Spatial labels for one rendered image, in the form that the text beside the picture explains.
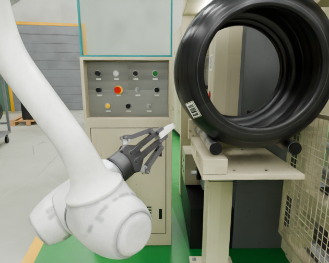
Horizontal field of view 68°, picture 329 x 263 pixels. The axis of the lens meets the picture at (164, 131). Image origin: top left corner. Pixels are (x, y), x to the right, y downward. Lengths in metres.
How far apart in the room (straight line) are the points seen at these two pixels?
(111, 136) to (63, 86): 8.45
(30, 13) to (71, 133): 10.11
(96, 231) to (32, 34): 10.02
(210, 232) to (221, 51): 0.94
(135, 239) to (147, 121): 1.18
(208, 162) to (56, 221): 0.53
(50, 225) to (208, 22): 0.70
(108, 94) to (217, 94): 0.71
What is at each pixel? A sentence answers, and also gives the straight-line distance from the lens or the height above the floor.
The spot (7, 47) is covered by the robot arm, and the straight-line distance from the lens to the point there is 0.53.
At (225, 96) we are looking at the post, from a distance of 1.23.
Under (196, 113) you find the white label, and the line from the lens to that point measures 0.85.
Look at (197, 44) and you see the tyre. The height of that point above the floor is 1.25.
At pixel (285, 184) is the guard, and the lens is 1.47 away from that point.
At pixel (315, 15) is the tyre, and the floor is 1.33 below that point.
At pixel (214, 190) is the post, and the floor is 0.57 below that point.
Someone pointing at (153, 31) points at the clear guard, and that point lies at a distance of 1.56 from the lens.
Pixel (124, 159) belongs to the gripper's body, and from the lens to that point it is 0.62.
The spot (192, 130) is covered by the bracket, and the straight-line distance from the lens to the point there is 1.20.
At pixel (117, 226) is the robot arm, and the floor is 0.93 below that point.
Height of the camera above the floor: 1.14
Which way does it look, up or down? 12 degrees down
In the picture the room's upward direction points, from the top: straight up
